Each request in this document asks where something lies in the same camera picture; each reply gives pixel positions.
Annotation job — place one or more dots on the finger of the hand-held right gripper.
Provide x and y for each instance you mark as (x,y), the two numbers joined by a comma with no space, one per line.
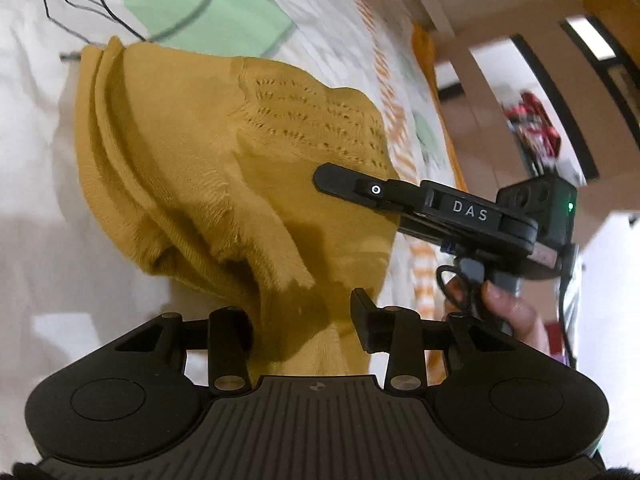
(350,182)

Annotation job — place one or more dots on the red clothing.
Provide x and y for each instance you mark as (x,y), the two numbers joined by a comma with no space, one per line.
(535,125)

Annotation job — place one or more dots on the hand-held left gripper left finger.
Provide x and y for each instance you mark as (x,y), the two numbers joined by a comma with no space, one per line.
(227,345)

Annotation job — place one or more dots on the white leaf-print duvet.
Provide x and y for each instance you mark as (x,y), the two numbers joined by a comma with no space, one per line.
(100,5)

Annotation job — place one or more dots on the person's right hand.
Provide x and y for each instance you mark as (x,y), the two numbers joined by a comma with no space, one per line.
(515,310)

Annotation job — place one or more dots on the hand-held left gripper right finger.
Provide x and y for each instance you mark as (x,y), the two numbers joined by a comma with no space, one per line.
(362,320)

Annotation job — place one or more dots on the mustard yellow knitted sweater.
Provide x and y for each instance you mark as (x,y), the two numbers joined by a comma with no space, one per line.
(210,170)

